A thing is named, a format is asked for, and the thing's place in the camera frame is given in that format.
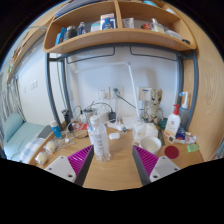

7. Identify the white power strip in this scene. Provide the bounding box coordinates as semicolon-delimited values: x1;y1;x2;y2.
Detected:
106;121;127;132

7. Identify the white desk lamp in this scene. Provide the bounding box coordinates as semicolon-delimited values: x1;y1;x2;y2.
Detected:
73;60;143;123

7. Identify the white charger block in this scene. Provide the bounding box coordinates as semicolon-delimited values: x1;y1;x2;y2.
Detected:
99;111;111;123

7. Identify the small blue tube bottle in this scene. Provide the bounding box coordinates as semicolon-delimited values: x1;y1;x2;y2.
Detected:
49;119;63;139

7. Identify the white red-topped pump bottle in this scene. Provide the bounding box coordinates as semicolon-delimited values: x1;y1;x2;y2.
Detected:
164;104;182;138

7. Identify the black power adapter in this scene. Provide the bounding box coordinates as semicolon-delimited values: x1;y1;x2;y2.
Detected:
108;111;118;123

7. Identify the brown tree creature figurine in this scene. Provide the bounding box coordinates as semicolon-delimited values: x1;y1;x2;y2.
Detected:
145;88;165;125

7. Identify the clear plastic water bottle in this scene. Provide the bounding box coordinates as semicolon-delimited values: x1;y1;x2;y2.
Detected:
88;114;112;163

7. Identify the bed with teal bedding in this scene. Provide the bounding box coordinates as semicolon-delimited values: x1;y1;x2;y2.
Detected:
1;112;46;161

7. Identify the white wall socket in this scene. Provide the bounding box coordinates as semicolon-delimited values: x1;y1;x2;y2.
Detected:
138;86;153;101
112;86;125;100
97;87;111;101

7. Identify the white earbud case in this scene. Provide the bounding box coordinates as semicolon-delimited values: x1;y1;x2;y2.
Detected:
108;132;122;141

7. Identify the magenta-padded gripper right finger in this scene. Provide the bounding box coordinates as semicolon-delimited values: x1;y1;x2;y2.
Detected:
131;144;181;187

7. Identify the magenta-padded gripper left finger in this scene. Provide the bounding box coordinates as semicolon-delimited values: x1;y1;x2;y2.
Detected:
44;144;95;188

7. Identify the small green packet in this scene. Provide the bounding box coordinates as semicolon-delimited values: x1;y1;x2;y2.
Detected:
186;143;200;153

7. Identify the flat round red coaster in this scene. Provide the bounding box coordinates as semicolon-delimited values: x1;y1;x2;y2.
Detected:
164;145;180;160

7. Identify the grey metal desk frame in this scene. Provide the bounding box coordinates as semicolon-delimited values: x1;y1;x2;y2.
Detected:
44;42;200;131

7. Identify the black handheld device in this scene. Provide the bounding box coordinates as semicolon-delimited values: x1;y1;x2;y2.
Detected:
61;108;73;132

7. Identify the dark blue small box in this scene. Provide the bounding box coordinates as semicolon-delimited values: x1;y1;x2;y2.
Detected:
175;128;187;141

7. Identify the white pink snack packet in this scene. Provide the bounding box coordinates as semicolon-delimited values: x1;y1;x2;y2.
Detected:
182;134;198;145

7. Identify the small white square clock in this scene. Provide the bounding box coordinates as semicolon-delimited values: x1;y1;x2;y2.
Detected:
166;134;177;145

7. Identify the round cream container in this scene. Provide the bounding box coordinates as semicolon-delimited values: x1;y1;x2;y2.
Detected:
34;151;49;167
44;139;59;154

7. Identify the wooden shelf unit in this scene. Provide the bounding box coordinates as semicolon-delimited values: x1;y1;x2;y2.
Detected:
42;0;198;56

